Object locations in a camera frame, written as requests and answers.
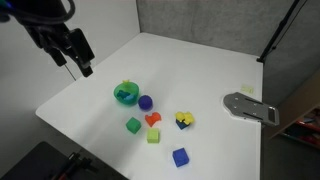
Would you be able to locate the wooden shelf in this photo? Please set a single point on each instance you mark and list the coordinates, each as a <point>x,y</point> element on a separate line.
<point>303,100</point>

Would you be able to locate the orange arch block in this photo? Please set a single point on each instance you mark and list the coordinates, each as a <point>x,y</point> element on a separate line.
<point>153,118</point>

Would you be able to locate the dark green cube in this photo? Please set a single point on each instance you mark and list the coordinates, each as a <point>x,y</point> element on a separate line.
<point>133,125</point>

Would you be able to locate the black case with clamp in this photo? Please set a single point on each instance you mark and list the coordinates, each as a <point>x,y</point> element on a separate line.
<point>45,162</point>

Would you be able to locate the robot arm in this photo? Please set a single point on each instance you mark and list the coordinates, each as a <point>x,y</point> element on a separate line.
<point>44,20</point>

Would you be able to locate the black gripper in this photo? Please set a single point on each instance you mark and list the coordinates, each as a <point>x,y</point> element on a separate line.
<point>61,42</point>

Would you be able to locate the purple ball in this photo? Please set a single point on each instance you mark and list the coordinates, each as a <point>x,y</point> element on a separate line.
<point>145,102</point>

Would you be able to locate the yellow toy on blue block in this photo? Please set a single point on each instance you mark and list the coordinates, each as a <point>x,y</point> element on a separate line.
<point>185,117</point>

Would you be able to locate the green bowl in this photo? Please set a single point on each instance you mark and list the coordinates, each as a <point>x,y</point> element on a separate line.
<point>132,88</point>

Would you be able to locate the black tripod pole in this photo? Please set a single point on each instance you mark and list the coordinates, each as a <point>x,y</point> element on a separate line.
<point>282,24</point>

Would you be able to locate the blue cube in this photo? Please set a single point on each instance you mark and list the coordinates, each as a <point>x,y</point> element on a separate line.
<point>180,157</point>

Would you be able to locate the dark blue block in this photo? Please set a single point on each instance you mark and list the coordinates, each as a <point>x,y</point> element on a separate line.
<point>181,125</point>

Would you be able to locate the light green cube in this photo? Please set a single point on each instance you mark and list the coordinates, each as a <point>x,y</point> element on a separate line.
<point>153,135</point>

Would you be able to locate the blue toy in bowl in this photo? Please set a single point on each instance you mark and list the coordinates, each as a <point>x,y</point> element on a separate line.
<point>125,95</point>

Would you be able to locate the grey metal mounting plate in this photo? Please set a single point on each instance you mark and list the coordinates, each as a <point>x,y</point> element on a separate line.
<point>243,106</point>

